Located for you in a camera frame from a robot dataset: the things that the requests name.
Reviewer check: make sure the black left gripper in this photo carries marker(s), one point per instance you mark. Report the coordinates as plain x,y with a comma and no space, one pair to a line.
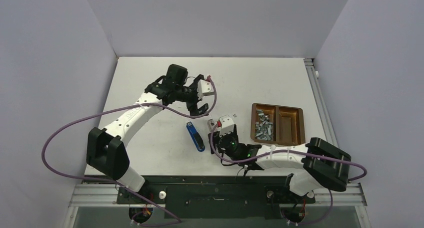
192,106

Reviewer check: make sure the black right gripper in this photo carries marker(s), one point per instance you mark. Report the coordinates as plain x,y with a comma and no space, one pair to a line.
216,136

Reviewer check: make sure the brown wooden tray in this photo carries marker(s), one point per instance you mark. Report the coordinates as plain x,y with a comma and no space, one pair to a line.
288,124

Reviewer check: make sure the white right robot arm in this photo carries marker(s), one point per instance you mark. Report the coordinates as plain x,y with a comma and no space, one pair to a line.
317,164

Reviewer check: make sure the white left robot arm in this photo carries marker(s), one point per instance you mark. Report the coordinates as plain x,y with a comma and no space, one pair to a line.
106,147

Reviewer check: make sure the pile of grey staples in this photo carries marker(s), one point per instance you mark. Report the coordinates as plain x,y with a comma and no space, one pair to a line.
264,126

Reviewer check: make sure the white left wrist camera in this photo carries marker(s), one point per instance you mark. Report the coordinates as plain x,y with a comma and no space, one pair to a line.
204,88

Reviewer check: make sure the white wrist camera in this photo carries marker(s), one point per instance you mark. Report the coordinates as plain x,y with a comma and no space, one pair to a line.
204,88
226,125

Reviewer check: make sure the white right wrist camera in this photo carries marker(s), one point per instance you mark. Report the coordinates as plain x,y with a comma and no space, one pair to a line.
226,125

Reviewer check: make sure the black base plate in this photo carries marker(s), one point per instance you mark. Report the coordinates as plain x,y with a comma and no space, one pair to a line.
191,197

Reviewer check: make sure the aluminium rail frame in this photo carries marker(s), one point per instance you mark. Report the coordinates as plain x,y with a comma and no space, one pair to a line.
163,146

